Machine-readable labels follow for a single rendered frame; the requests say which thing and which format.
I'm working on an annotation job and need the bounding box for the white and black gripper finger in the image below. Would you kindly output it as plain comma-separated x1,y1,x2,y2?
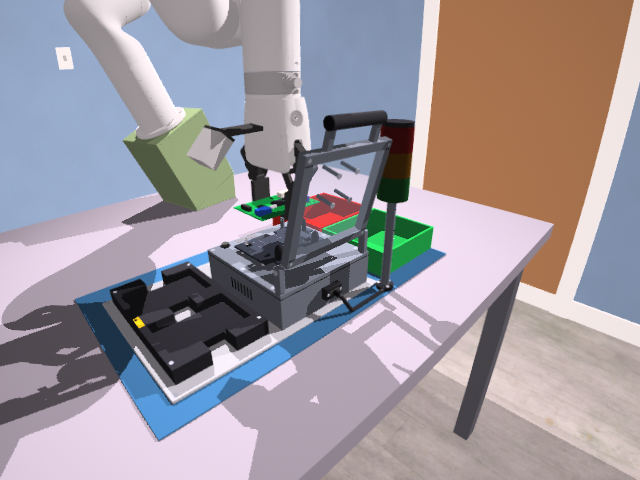
282,140,306,219
240,146,270,202

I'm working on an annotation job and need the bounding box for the green bin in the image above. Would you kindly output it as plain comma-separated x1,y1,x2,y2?
366,208,434,277

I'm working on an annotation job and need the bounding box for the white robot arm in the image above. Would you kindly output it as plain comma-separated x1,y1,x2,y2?
63,0,302,171

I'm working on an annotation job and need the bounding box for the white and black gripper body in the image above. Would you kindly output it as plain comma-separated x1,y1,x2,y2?
244,93,311,173

